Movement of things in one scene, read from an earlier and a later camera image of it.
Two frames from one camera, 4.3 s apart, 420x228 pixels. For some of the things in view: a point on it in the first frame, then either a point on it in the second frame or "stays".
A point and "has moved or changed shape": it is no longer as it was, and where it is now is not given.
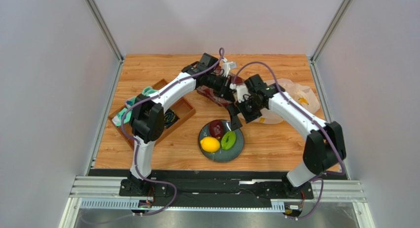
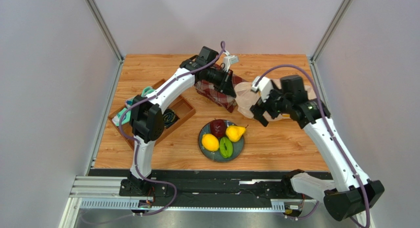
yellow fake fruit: [210, 144] stays
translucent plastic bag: [300, 92] has moved or changed shape
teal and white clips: [148, 90] stays
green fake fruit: [228, 140] to [226, 147]
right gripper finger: [236, 122] to [257, 113]
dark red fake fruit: [216, 128] stays
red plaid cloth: [210, 94] stays
